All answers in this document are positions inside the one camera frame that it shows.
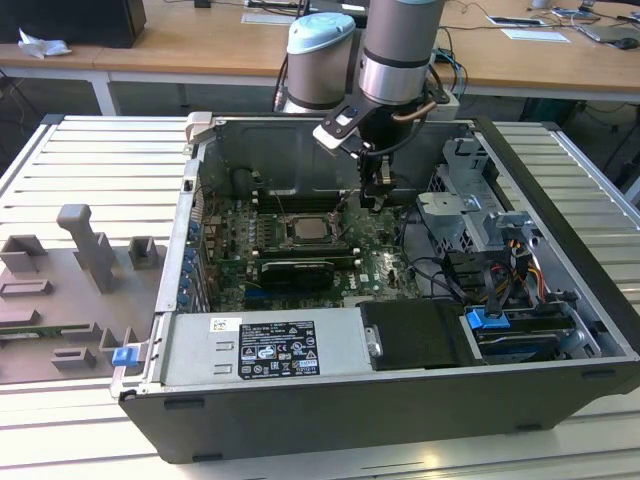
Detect metal drive cage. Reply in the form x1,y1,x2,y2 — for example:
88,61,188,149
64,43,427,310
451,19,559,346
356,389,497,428
414,137,541,256

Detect crumpled white paper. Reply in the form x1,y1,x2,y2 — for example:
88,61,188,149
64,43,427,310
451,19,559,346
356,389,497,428
17,27,71,61

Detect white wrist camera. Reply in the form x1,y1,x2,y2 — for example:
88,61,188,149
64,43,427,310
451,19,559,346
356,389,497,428
312,106,369,151

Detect black open PC case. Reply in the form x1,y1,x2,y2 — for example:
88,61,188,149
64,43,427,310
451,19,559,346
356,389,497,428
110,110,640,464

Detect CPU socket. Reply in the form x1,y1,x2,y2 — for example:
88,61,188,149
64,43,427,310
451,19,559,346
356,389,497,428
283,213,347,250

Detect silver CPU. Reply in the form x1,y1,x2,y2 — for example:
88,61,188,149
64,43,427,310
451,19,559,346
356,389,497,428
292,218,327,242

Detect black disk wire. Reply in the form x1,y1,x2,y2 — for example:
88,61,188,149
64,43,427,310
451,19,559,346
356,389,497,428
480,264,502,320

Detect black computer box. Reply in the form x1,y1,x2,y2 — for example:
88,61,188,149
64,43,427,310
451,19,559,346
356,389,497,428
0,0,147,49

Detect silver power supply unit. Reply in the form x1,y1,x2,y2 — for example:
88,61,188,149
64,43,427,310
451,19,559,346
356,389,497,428
162,307,374,386

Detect green motherboard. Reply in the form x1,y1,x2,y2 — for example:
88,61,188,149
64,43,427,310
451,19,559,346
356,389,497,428
199,194,426,311

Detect black graphics card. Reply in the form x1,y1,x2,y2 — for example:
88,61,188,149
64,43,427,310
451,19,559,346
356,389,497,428
259,258,335,292

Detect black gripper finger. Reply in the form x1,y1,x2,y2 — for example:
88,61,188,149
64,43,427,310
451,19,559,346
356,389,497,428
357,149,380,211
374,154,397,212

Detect metal socket cover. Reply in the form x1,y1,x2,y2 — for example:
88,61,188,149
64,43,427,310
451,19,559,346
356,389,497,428
327,209,354,246

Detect black plastic air shroud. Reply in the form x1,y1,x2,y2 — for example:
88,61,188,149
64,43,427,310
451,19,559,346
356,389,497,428
359,299,476,371

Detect white paper sheet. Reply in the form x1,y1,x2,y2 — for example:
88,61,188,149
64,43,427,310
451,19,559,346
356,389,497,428
501,27,571,45

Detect green RAM stick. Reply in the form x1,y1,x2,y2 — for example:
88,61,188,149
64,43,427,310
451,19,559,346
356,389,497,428
0,325,89,339

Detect grey parts rack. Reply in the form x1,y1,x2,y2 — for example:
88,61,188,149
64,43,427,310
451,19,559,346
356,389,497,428
0,202,169,386

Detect white power adapter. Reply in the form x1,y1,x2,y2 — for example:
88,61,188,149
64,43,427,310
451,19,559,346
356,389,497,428
424,89,460,121

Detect grey desk cable hatch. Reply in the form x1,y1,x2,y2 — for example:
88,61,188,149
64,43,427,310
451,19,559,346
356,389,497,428
241,12,296,25

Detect grey laptop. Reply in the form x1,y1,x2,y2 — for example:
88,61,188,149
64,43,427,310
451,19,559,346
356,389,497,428
579,23,640,46

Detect wooden desk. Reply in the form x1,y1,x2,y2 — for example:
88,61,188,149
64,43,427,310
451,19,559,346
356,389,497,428
0,0,640,116

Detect blue cable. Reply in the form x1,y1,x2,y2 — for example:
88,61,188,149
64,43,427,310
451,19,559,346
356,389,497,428
435,47,469,104

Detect yellow and red wires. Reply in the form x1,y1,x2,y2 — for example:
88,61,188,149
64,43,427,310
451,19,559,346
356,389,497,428
504,239,547,301

